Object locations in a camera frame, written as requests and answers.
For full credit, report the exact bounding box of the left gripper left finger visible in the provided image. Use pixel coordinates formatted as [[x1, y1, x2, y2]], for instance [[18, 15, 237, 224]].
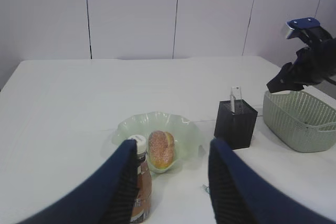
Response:
[[22, 140, 138, 223]]

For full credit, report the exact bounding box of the sugared bread roll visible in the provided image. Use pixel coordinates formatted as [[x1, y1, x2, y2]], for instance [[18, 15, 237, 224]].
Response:
[[148, 131, 175, 169]]

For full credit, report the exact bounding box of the green plastic woven basket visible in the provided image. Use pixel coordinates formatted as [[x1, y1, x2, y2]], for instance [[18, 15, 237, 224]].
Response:
[[263, 91, 335, 153]]

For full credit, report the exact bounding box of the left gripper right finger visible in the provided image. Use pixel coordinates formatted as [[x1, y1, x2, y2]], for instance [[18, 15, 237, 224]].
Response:
[[208, 138, 333, 223]]

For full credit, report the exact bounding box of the brown drink bottle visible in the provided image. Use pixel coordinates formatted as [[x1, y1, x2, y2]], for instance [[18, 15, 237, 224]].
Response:
[[128, 135, 152, 223]]

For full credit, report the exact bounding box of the grey grip pen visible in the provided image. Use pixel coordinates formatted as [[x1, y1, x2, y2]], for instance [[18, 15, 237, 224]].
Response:
[[230, 93, 236, 114]]

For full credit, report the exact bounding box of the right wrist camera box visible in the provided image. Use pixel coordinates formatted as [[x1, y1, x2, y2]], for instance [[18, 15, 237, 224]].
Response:
[[281, 17, 320, 39]]

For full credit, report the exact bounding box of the green wavy glass plate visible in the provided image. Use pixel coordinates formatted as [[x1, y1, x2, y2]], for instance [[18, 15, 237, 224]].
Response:
[[112, 111, 205, 174]]

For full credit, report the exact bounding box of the black square pen holder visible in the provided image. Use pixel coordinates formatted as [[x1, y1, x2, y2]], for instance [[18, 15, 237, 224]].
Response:
[[214, 100, 258, 150]]

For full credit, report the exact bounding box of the clear plastic ruler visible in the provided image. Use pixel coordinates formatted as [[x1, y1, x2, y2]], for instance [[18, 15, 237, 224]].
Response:
[[230, 86, 242, 112]]

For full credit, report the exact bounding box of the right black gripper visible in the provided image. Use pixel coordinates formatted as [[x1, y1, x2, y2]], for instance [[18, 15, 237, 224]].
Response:
[[266, 27, 335, 93]]

